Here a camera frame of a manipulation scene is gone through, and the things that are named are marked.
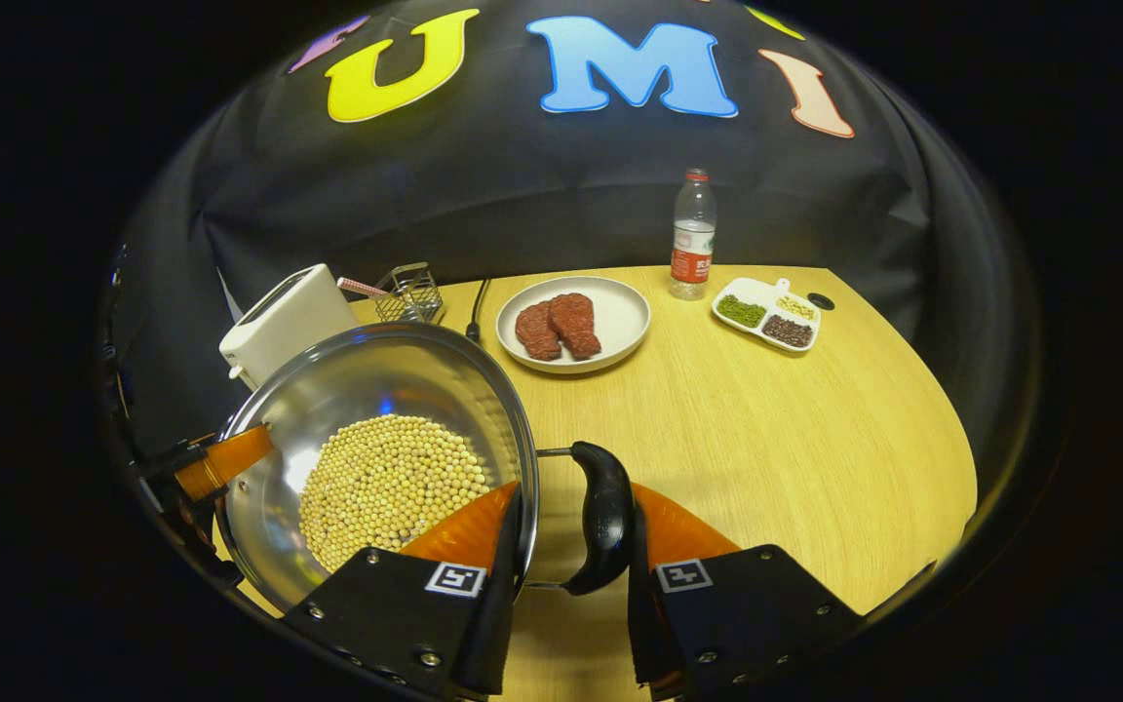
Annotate black power cable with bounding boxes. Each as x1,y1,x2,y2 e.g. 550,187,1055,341
465,278,492,344

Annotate pile of soybeans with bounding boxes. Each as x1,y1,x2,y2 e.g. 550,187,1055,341
298,414,492,574

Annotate white divided bean dish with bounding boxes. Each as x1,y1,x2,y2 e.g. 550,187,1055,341
712,277,822,354

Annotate small wire basket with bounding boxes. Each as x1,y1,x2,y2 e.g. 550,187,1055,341
373,262,444,324

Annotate red meat piece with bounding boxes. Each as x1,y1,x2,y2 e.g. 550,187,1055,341
515,300,562,362
549,292,602,360

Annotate stainless steel pot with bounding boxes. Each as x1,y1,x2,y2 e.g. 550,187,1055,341
215,322,637,613

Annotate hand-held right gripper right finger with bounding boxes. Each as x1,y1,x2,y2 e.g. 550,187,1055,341
626,482,865,701

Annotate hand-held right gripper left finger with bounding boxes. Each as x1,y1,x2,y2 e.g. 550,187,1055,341
279,480,525,701

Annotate round white plate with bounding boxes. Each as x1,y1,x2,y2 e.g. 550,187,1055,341
495,276,651,375

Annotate black backdrop cloth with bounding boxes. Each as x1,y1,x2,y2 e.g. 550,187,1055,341
108,0,1045,508

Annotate white toaster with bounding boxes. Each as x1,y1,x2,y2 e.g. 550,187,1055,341
219,263,360,391

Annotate clear plastic water bottle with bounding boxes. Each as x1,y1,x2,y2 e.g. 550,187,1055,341
669,168,717,301

